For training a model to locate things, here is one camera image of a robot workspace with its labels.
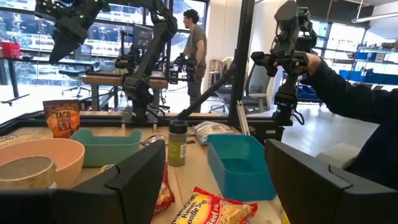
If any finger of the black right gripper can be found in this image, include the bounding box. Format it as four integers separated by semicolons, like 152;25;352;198
49;32;82;65

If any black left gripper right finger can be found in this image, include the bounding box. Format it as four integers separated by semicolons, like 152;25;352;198
265;139;398;224

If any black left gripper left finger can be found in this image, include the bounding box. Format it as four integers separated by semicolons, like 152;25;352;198
0;139;167;224

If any brown taco mix packet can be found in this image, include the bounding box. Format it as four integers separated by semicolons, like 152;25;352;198
42;99;81;139

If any spice bottle black lid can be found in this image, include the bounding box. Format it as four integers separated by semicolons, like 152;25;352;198
167;119;189;167

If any red ramen noodle packet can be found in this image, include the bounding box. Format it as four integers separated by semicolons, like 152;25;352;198
154;163;176;215
170;185;259;224

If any yellow noodle packet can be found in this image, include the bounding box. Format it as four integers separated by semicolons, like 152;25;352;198
0;133;46;149

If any black desk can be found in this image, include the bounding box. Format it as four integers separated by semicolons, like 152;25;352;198
0;55;100;106

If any black office chair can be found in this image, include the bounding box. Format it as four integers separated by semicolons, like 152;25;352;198
58;44;94;97

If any small teal plastic bin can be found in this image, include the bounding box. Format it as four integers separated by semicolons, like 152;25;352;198
70;128;143;168

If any white box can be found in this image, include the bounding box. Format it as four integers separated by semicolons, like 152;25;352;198
315;142;361;170

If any red box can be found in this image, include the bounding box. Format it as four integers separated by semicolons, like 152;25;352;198
1;41;22;59

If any wooden desk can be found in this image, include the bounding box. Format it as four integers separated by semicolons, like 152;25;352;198
81;73;169;111

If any silver metal spoon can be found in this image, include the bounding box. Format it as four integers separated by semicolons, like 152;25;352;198
140;134;196;147

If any orange plastic bowl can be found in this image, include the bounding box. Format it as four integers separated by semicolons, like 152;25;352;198
0;138;86;190

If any blue plastic bin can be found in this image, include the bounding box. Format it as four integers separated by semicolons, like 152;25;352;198
206;133;277;202

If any black monitor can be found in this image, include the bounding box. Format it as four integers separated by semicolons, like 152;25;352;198
132;24;154;50

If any beige paper cup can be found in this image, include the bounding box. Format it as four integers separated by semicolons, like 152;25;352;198
0;155;57;190

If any blue crate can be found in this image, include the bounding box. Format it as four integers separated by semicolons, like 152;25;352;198
297;84;321;103

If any person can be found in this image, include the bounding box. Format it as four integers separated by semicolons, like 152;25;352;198
300;57;398;190
182;8;208;113

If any white blue noodle packet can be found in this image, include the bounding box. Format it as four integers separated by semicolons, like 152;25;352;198
192;120;236;146

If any person's hand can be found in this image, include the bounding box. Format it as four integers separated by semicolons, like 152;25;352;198
306;52;323;75

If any blue storage shelf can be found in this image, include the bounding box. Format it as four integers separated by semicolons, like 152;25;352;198
338;39;398;86

